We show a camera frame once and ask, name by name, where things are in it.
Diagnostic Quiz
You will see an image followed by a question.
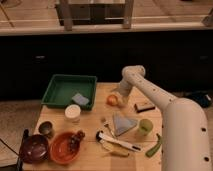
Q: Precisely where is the orange apple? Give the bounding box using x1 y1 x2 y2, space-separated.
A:
106 95 118 106

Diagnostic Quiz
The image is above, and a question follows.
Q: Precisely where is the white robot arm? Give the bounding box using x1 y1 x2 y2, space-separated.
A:
117 65 213 171

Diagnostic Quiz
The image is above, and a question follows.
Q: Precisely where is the green plastic cup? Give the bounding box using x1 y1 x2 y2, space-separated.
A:
138 119 153 136

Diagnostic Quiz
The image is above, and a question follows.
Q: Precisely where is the white paper cup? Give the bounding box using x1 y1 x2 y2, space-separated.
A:
65 104 81 123

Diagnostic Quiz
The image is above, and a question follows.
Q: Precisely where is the small metal cup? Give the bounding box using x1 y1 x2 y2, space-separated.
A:
38 121 54 138

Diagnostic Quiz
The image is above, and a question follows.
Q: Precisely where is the grey folded cloth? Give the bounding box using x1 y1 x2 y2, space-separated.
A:
113 114 138 136

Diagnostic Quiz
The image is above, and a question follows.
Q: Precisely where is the grey sponge in tray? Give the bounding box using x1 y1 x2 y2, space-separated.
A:
72 93 89 106

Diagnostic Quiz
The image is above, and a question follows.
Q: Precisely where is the yellow banana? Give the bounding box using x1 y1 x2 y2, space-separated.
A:
102 142 129 157

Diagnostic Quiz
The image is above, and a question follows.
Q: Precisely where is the green chili pepper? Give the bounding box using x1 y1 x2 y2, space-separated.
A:
145 134 162 158

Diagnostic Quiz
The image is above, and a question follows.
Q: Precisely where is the green plastic tray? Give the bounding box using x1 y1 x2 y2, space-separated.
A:
42 74 97 110

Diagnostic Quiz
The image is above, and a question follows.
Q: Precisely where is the dark grape bunch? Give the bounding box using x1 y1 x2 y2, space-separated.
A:
68 131 85 152

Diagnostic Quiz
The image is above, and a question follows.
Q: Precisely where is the orange bowl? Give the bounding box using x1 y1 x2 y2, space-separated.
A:
49 132 80 165

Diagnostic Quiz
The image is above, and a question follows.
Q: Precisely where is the dark purple bowl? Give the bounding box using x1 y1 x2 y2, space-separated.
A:
19 134 49 164

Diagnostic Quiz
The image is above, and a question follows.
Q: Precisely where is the wooden chair frame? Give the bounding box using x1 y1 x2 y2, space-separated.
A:
55 0 134 31

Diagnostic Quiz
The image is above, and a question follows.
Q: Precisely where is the black handled tool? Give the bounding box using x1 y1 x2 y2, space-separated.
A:
16 128 30 171

